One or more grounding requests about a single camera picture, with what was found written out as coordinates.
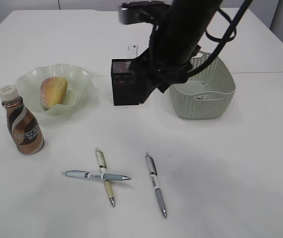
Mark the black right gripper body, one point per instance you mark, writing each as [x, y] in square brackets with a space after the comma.
[152, 73]

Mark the transparent plastic ruler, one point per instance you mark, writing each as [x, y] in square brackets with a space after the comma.
[132, 51]

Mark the white grey mechanical pen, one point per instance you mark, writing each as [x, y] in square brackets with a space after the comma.
[157, 190]

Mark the yellow bread roll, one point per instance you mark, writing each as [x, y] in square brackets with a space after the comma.
[52, 91]

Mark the blue-grey ballpoint pen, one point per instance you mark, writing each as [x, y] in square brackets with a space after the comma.
[90, 175]

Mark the brown Nescafe coffee bottle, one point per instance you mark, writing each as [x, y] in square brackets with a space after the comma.
[21, 123]

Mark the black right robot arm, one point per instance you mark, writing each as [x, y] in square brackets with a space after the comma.
[167, 59]

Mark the black mesh pen holder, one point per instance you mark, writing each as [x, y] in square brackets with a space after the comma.
[127, 88]

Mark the grey-green woven plastic basket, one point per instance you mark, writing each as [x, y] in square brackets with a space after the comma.
[215, 82]

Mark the pale green wavy glass plate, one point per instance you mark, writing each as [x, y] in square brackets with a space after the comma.
[81, 96]

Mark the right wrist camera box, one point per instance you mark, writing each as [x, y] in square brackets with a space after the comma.
[149, 11]

